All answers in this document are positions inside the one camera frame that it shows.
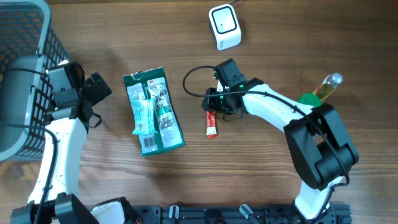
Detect camera cable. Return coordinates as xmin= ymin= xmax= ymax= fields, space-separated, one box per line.
xmin=182 ymin=65 xmax=351 ymax=215
xmin=0 ymin=68 xmax=60 ymax=224

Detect red stick sachet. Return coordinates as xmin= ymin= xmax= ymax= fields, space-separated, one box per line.
xmin=206 ymin=111 xmax=218 ymax=139

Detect green 3M product package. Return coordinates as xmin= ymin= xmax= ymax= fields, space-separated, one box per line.
xmin=123 ymin=67 xmax=185 ymax=157

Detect grey plastic shopping basket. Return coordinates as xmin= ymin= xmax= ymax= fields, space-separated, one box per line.
xmin=1 ymin=0 xmax=70 ymax=161

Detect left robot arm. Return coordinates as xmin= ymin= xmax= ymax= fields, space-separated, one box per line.
xmin=11 ymin=61 xmax=112 ymax=223

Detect small yellow oil bottle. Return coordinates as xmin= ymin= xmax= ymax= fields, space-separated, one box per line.
xmin=313 ymin=73 xmax=343 ymax=101

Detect right camera cable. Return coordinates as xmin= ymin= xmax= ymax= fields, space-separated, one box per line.
xmin=182 ymin=65 xmax=351 ymax=215

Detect white barcode scanner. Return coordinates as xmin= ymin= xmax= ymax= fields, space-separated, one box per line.
xmin=208 ymin=4 xmax=242 ymax=50

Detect left camera cable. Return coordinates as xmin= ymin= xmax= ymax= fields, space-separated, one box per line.
xmin=0 ymin=68 xmax=60 ymax=224

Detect teal wrapped packet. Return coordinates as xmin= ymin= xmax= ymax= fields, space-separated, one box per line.
xmin=131 ymin=98 xmax=157 ymax=135

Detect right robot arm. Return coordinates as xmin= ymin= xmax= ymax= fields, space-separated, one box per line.
xmin=203 ymin=58 xmax=359 ymax=223

